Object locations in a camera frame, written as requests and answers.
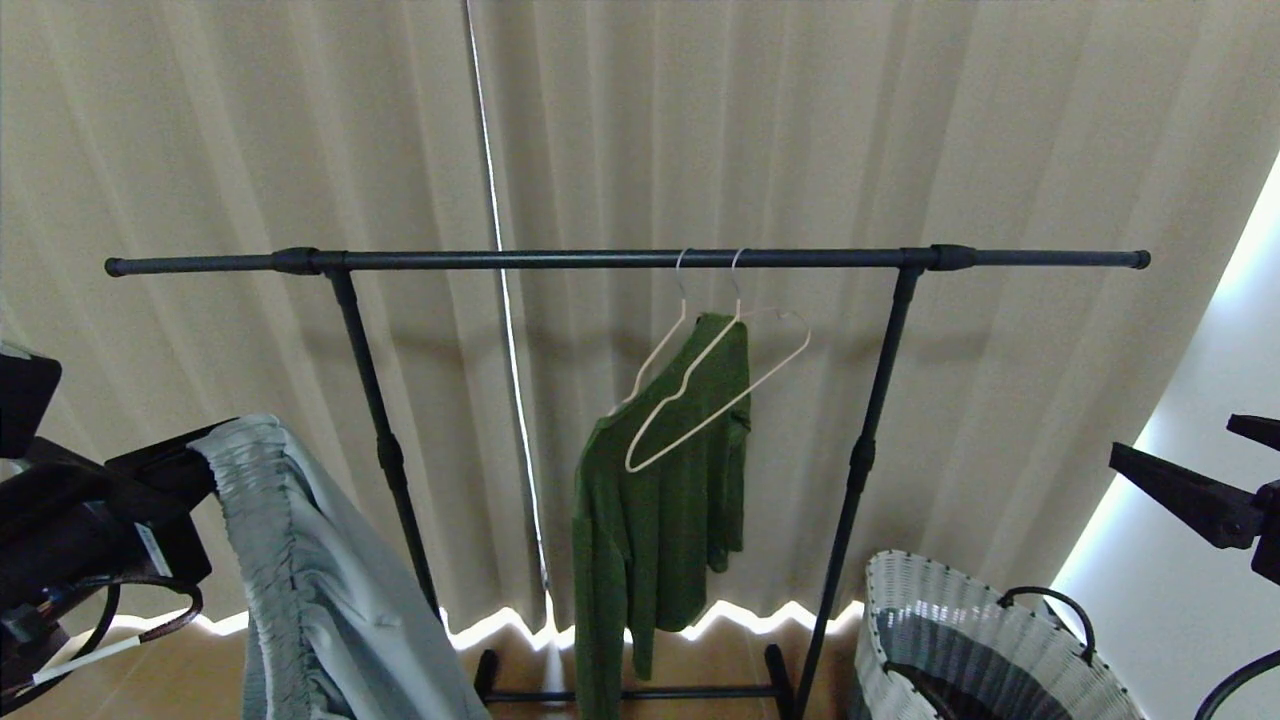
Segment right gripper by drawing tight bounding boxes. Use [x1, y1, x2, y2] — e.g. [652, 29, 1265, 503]
[1108, 413, 1280, 586]

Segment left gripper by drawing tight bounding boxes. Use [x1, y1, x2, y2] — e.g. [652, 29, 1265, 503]
[0, 420, 237, 613]

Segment pale grey shorts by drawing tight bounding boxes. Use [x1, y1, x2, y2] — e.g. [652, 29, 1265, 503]
[188, 414, 491, 720]

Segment green printed shirt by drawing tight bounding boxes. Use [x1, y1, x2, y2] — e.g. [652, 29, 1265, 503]
[572, 312, 753, 720]

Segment pink clothes hanger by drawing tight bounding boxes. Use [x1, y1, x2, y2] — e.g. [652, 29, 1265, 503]
[624, 248, 813, 474]
[605, 248, 746, 419]

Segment white laundry basket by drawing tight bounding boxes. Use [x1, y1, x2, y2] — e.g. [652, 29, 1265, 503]
[850, 550, 1146, 720]

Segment black clothes rack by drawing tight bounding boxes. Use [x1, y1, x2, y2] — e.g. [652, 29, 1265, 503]
[104, 243, 1152, 720]

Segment beige curtain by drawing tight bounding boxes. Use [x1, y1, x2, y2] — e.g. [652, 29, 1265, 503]
[0, 0, 1280, 641]

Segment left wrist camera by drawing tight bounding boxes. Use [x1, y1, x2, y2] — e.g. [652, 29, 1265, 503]
[0, 345, 63, 461]

